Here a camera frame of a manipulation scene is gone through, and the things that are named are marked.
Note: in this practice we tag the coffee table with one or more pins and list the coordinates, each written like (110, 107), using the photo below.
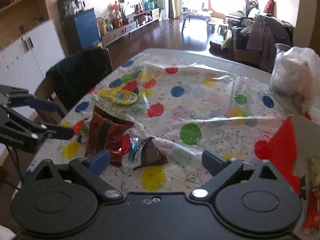
(189, 15)

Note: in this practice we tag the polka dot plastic tablecloth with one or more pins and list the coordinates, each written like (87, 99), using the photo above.
(188, 108)

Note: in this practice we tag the clear bowl with plastic bag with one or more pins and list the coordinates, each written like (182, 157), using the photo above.
(295, 78)

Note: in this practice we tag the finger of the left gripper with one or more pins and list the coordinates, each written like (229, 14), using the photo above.
(41, 104)
(51, 131)

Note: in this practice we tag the long low tv cabinet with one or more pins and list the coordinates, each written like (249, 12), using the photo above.
(131, 24)

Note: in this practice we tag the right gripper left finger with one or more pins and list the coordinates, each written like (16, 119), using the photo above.
(87, 173)

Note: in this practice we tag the blue panel black cabinet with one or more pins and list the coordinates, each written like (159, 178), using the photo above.
(79, 25)

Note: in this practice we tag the sofa with piled clothes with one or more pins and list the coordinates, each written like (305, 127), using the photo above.
(252, 40)

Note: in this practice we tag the yellow snack packet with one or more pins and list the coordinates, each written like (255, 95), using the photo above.
(121, 97)

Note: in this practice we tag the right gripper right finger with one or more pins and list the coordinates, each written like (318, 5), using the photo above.
(223, 173)

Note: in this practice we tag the wooden wall shelf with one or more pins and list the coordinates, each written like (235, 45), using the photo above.
(19, 16)

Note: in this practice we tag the white storage cabinet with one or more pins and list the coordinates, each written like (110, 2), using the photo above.
(25, 62)

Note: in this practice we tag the dark triangular foil snack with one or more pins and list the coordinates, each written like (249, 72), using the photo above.
(147, 155)

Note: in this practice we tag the brown orange snack bag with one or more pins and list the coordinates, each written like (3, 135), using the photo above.
(106, 132)

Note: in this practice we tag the dark wooden dining chair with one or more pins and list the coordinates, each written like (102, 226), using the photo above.
(68, 81)

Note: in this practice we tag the red and white cardboard box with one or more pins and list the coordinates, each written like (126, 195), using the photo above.
(294, 151)

